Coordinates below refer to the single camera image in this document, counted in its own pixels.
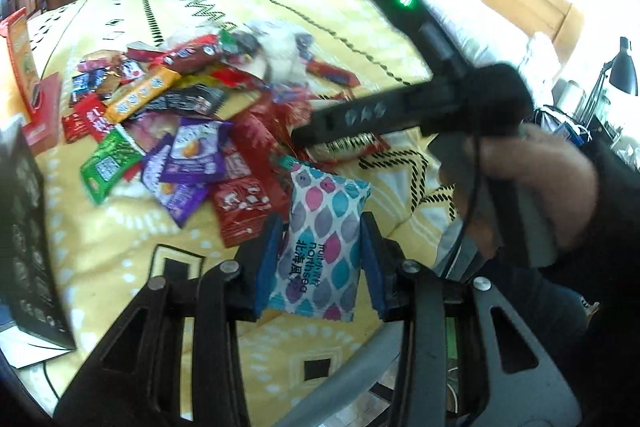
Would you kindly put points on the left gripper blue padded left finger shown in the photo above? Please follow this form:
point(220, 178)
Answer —
point(258, 260)

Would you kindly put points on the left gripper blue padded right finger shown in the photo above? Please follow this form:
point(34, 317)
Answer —
point(381, 263)

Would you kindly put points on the colourful scale pattern snack packet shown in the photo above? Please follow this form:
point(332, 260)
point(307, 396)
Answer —
point(318, 268)

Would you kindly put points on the purple Govini prunes packet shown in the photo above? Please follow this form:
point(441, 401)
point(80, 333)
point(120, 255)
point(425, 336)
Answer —
point(195, 155)

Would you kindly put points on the person's right hand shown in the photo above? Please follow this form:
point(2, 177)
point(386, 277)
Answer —
point(562, 177)

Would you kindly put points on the red snack packet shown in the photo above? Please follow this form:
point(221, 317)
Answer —
point(242, 206)

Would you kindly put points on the black desk lamp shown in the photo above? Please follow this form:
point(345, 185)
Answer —
point(615, 95)

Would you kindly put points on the green snack packet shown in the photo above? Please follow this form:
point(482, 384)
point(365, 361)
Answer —
point(115, 155)

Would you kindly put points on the orange snack bar packet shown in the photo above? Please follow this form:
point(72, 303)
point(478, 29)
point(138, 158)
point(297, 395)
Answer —
point(152, 85)

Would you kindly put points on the orange red carton box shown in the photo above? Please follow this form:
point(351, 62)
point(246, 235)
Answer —
point(14, 31)

